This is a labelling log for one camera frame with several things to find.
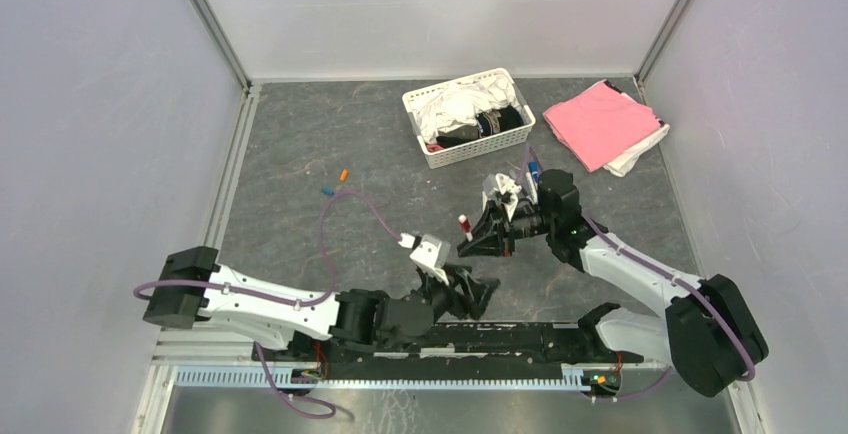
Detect white pen blue ends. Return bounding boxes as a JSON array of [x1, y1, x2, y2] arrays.
[[527, 161, 540, 184]]

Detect white cloth in basket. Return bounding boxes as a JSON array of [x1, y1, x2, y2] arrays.
[[408, 76, 518, 144]]

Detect black cloth in basket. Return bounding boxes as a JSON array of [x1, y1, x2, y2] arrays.
[[436, 106, 524, 149]]

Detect white plastic basket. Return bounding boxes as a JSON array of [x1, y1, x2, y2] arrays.
[[402, 68, 536, 169]]

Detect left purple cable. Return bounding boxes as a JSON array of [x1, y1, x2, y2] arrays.
[[132, 191, 405, 420]]

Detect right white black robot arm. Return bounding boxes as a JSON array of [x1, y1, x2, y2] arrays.
[[457, 169, 769, 397]]

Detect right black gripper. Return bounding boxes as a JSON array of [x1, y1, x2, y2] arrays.
[[457, 199, 556, 258]]

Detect white cloth under pink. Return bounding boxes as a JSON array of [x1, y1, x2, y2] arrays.
[[593, 79, 670, 177]]

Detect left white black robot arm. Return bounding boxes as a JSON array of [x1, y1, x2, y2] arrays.
[[133, 246, 500, 362]]

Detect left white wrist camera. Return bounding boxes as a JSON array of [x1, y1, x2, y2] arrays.
[[398, 233, 451, 285]]

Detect purple cable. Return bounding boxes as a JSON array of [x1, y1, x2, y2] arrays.
[[523, 146, 758, 402], [132, 191, 405, 420]]

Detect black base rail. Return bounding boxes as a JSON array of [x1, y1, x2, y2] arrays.
[[263, 322, 644, 381]]

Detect pink folded cloth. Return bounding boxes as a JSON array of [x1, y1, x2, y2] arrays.
[[543, 81, 664, 173]]

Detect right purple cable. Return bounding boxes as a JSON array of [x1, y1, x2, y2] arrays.
[[523, 146, 758, 402]]

